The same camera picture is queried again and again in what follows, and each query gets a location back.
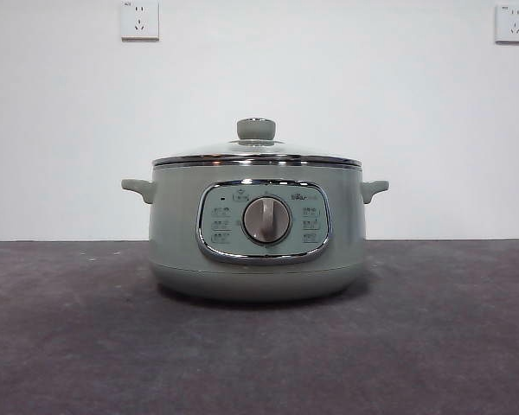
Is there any glass lid with green knob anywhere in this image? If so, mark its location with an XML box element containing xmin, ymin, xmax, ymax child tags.
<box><xmin>151</xmin><ymin>117</ymin><xmax>362</xmax><ymax>167</ymax></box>

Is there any sage green electric pot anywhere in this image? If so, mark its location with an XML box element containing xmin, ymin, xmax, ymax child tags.
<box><xmin>120</xmin><ymin>163</ymin><xmax>390</xmax><ymax>303</ymax></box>

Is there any white wall socket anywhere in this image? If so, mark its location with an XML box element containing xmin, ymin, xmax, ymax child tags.
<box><xmin>495</xmin><ymin>3</ymin><xmax>519</xmax><ymax>45</ymax></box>
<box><xmin>120</xmin><ymin>0</ymin><xmax>160</xmax><ymax>42</ymax></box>

